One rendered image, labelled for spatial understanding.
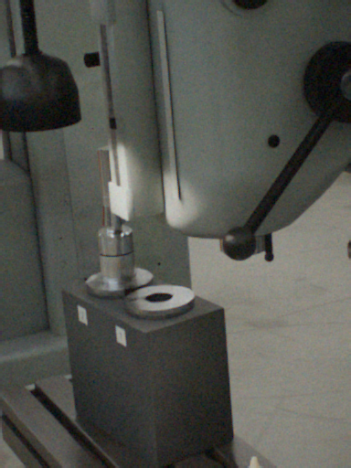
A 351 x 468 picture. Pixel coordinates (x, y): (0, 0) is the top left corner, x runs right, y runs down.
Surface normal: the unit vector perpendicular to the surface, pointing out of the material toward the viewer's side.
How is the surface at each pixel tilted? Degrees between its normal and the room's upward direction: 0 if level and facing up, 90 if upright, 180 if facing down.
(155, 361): 90
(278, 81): 90
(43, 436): 0
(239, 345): 0
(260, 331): 0
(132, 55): 90
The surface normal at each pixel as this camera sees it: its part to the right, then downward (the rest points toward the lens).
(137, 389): -0.83, 0.23
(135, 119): 0.44, 0.23
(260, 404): -0.08, -0.95
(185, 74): -0.59, 0.29
